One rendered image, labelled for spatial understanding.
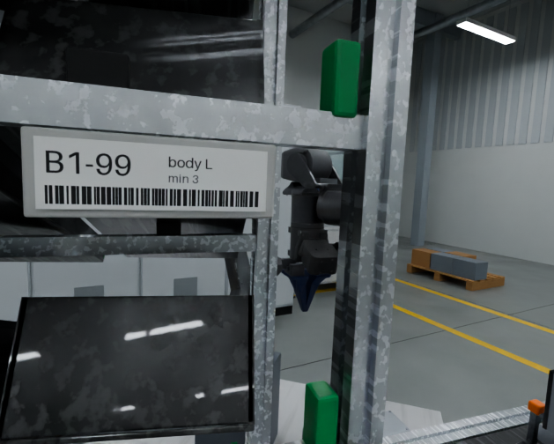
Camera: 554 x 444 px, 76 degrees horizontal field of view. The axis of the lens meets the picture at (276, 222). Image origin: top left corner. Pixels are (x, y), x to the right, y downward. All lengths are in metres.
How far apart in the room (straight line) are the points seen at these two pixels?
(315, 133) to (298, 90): 9.19
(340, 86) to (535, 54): 9.77
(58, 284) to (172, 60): 3.22
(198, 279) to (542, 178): 7.62
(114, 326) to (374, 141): 0.17
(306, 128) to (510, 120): 9.65
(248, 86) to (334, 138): 0.06
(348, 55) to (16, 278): 3.30
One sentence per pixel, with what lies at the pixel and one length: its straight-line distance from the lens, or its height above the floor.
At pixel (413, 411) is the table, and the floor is 0.86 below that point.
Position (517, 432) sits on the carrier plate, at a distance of 0.95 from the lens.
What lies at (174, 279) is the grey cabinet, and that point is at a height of 0.52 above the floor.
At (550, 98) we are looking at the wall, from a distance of 9.52.
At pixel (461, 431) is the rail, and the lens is 0.91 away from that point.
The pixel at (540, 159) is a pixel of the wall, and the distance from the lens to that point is 9.39.
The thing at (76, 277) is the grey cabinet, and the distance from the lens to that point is 3.37.
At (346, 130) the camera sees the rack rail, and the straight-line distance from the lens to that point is 0.16.
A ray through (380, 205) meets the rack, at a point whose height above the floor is 1.43.
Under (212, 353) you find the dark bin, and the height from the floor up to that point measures 1.34.
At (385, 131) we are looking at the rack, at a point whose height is 1.47.
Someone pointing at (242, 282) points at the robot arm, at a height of 1.24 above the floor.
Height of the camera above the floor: 1.44
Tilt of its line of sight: 6 degrees down
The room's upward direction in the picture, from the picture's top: 2 degrees clockwise
